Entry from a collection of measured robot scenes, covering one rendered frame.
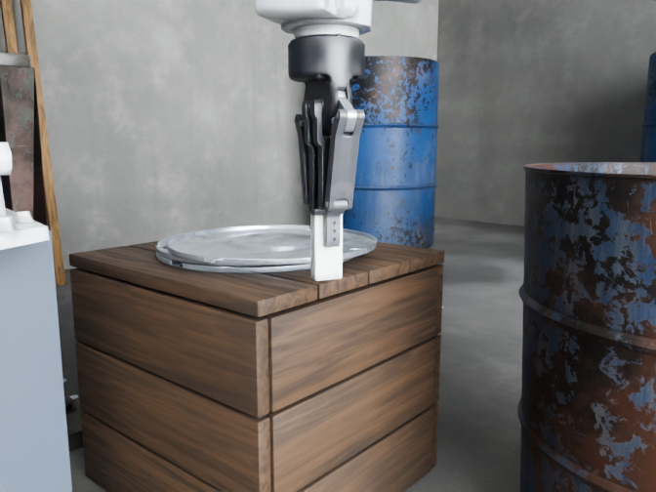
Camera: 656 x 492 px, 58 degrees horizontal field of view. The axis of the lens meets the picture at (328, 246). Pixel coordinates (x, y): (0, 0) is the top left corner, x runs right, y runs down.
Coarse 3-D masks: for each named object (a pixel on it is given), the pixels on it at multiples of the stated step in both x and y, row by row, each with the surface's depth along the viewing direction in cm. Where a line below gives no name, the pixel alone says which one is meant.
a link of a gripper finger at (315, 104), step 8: (312, 104) 57; (320, 104) 57; (312, 112) 57; (320, 112) 57; (320, 120) 57; (320, 128) 57; (320, 136) 57; (320, 144) 57; (328, 144) 58; (320, 152) 58; (328, 152) 58; (320, 160) 58; (328, 160) 58; (320, 168) 58; (320, 176) 58; (320, 184) 59; (320, 192) 59; (320, 200) 59; (320, 208) 59
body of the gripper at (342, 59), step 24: (288, 48) 57; (312, 48) 55; (336, 48) 55; (360, 48) 56; (288, 72) 58; (312, 72) 55; (336, 72) 55; (360, 72) 57; (312, 96) 59; (336, 96) 55; (312, 120) 60
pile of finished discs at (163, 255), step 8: (192, 232) 96; (160, 240) 87; (160, 248) 84; (160, 256) 80; (168, 256) 77; (176, 256) 76; (168, 264) 78; (176, 264) 78; (184, 264) 75; (200, 264) 74; (208, 264) 74; (216, 264) 73; (224, 264) 73; (304, 264) 75; (232, 272) 73; (240, 272) 73; (248, 272) 73; (256, 272) 73; (264, 272) 74
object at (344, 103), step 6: (342, 96) 55; (342, 102) 55; (348, 102) 55; (342, 108) 54; (348, 108) 54; (348, 114) 53; (354, 114) 54; (348, 120) 54; (354, 120) 54; (348, 126) 54
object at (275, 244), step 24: (168, 240) 82; (192, 240) 86; (216, 240) 86; (240, 240) 82; (264, 240) 82; (288, 240) 82; (360, 240) 86; (240, 264) 70; (264, 264) 70; (288, 264) 70
